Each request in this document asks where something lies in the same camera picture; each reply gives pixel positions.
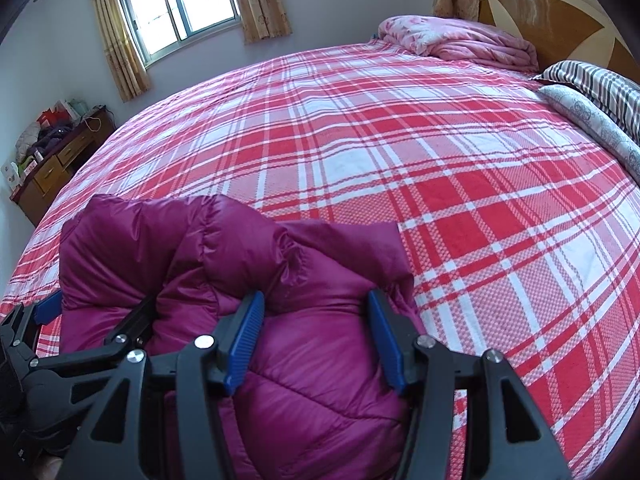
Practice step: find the window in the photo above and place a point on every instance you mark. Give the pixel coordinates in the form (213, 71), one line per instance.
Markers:
(175, 5)

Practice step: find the purple down jacket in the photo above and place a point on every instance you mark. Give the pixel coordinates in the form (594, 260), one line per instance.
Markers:
(300, 410)

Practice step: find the red plaid bed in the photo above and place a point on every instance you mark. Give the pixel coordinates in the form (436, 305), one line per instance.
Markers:
(425, 185)

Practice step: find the striped pillow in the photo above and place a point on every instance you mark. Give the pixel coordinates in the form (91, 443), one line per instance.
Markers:
(595, 82)

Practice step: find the red paper bag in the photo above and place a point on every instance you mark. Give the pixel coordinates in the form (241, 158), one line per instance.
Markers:
(55, 112)

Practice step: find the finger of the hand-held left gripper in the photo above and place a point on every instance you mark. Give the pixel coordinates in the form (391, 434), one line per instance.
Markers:
(50, 305)
(132, 327)

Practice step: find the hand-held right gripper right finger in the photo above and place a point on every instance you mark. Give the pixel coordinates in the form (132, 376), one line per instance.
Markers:
(390, 345)

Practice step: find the white green box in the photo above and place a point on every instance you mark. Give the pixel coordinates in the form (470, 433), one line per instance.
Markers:
(12, 175)

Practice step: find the grey patterned pillow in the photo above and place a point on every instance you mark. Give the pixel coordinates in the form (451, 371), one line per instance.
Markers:
(590, 120)

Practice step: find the long beige curtain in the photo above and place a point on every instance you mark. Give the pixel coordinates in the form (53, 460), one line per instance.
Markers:
(117, 35)

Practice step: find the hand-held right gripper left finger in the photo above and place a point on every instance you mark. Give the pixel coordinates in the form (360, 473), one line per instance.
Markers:
(240, 345)

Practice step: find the pile of clothes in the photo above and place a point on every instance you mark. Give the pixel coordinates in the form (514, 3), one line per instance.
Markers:
(42, 137)

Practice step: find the wooden headboard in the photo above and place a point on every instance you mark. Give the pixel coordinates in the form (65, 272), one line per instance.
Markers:
(550, 15)

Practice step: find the pink folded quilt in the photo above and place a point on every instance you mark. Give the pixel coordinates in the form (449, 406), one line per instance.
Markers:
(450, 40)

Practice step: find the short beige curtain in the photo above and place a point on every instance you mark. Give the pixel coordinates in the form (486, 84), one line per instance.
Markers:
(260, 0)

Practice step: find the wooden desk with drawers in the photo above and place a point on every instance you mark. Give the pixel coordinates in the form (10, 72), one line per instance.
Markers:
(55, 170)

